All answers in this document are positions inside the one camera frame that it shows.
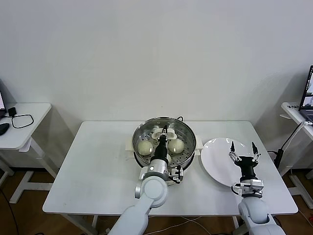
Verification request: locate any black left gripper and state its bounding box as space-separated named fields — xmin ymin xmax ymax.
xmin=152 ymin=125 xmax=170 ymax=162

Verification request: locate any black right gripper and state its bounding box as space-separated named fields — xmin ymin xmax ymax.
xmin=228 ymin=140 xmax=262 ymax=182

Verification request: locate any round glass lid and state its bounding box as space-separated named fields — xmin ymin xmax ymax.
xmin=132 ymin=117 xmax=197 ymax=170

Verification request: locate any stainless steel steamer basket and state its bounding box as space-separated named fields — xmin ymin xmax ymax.
xmin=132 ymin=117 xmax=197 ymax=172

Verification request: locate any white round plate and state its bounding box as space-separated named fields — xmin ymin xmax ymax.
xmin=200 ymin=137 xmax=260 ymax=188

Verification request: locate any black hanging power strip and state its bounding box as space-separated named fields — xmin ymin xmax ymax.
xmin=273 ymin=148 xmax=285 ymax=168

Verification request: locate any white electric cooker base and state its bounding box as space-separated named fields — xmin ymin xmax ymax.
xmin=125 ymin=137 xmax=203 ymax=189

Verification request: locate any white work table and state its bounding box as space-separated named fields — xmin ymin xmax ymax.
xmin=42 ymin=120 xmax=299 ymax=235

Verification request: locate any open dark laptop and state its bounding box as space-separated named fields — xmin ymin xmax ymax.
xmin=298 ymin=65 xmax=313 ymax=124

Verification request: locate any white side table with mouse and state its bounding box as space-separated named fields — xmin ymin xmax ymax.
xmin=0 ymin=102 xmax=58 ymax=204

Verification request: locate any dark computer monitor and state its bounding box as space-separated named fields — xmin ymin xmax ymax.
xmin=0 ymin=78 xmax=7 ymax=118

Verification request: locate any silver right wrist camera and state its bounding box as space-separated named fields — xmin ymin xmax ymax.
xmin=231 ymin=179 xmax=265 ymax=198

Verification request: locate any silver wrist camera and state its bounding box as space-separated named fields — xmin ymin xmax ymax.
xmin=231 ymin=179 xmax=265 ymax=198
xmin=168 ymin=165 xmax=185 ymax=185

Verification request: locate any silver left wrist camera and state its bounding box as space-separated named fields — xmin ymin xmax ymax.
xmin=168 ymin=165 xmax=185 ymax=185

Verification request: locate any white laptop cable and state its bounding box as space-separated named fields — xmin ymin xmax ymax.
xmin=283 ymin=120 xmax=313 ymax=150

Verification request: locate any black looped cable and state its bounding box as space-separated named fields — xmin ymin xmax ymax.
xmin=11 ymin=114 xmax=34 ymax=129

